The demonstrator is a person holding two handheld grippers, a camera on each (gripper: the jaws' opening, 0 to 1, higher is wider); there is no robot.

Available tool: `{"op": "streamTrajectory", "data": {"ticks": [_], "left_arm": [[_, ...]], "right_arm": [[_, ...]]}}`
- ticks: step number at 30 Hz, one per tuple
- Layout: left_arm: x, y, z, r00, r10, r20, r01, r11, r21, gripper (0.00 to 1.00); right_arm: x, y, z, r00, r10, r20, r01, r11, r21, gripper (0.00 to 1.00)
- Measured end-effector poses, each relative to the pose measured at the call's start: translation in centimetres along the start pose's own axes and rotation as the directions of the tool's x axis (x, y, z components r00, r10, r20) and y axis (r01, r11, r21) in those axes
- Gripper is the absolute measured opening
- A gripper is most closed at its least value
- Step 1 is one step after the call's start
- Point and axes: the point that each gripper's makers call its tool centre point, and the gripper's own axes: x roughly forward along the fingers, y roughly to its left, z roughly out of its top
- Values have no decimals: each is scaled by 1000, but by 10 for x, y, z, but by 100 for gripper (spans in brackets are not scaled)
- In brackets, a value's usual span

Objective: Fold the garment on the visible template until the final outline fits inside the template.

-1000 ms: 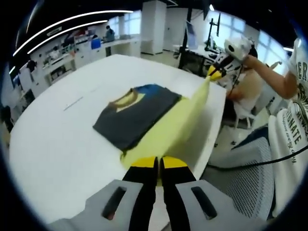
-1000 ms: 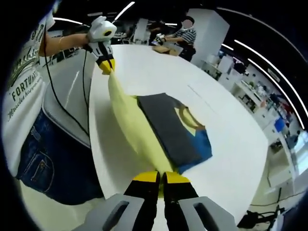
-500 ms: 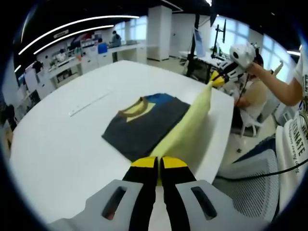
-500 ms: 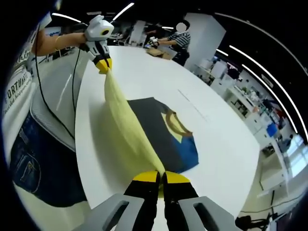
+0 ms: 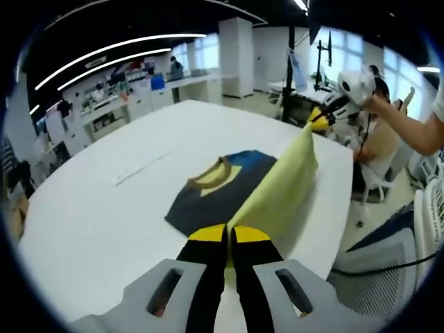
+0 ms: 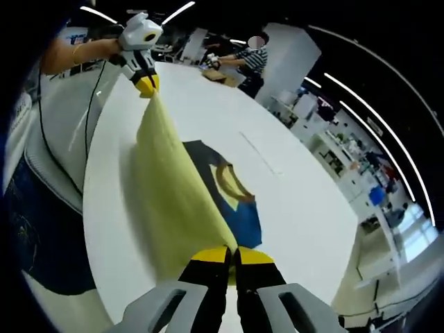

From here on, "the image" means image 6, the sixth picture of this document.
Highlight person's left hand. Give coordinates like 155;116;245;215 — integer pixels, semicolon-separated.
103;37;128;67

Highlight yellow garment with coloured sleeves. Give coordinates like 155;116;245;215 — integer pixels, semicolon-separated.
133;92;275;278

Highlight person's blue jeans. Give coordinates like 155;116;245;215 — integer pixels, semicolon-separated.
3;154;97;296

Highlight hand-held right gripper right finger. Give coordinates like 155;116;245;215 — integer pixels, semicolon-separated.
232;246;348;333

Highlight ceiling air vent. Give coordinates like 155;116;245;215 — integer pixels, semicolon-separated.
366;117;384;137

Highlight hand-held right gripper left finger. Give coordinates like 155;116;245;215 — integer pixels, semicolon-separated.
103;245;232;333

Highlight grey desk surface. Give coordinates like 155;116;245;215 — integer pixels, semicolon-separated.
24;65;122;212

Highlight row of white cabinets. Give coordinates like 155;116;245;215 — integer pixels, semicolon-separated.
270;93;434;289

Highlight black cable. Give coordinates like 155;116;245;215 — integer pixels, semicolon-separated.
84;58;108;164
36;69;84;195

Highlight bright window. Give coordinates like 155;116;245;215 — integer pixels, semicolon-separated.
395;204;438;263

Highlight blue plastic bin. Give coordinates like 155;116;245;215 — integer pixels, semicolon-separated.
369;187;386;205

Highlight white ceiling light strip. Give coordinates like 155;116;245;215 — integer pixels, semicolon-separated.
339;100;416;202
161;1;196;26
79;6;119;25
324;72;436;228

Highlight brown cardboard box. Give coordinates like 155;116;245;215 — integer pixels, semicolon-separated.
200;67;240;87

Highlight person's white printed t-shirt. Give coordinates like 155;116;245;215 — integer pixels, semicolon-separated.
6;93;39;146

